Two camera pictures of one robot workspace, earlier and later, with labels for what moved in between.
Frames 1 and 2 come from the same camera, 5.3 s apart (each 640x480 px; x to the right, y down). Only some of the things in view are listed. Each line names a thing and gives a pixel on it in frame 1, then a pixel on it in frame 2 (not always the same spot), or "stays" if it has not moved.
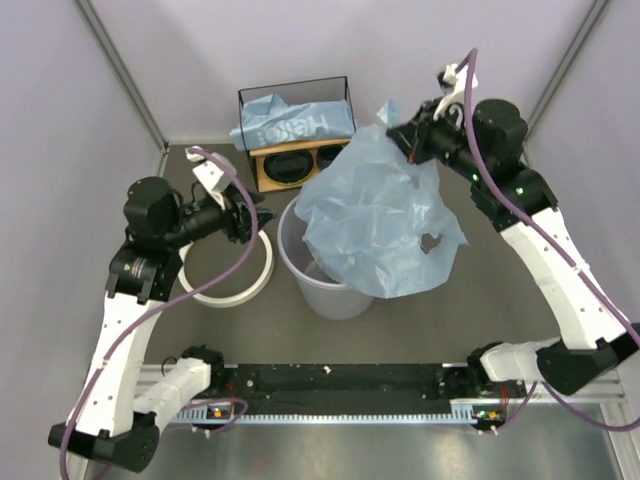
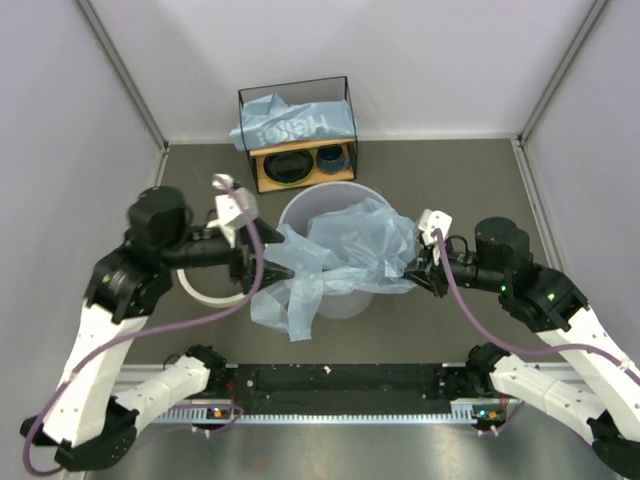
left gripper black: [237, 226] to [238, 264]
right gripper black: [411, 137] to [426, 273]
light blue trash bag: [377, 222] to [357, 249]
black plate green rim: [288, 167] stays
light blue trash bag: [270, 118] stays
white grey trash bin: [320, 294] to [327, 197]
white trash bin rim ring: [214, 301] stays
